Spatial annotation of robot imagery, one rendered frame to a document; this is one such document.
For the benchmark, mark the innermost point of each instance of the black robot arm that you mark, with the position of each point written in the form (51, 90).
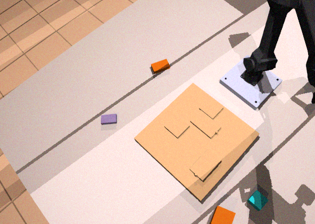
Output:
(263, 58)

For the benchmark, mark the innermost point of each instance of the tan square puzzle board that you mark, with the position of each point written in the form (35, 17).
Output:
(197, 140)

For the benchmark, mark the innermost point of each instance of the orange flat panel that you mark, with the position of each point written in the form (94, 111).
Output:
(160, 66)

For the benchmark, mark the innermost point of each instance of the orange cube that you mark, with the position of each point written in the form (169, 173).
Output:
(222, 216)

